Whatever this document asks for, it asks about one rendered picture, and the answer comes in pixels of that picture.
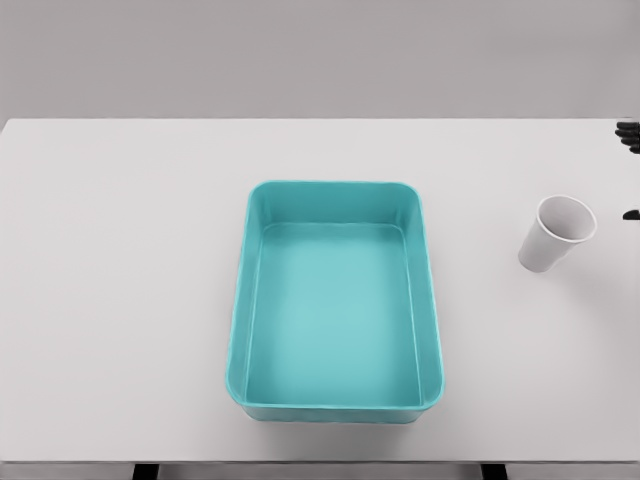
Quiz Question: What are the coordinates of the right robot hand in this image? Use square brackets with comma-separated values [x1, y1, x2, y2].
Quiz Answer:
[614, 118, 640, 222]

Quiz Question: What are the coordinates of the white paper cup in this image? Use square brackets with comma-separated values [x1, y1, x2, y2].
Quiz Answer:
[517, 194, 598, 274]

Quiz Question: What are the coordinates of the teal plastic basket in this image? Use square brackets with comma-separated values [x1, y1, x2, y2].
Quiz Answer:
[223, 180, 446, 425]

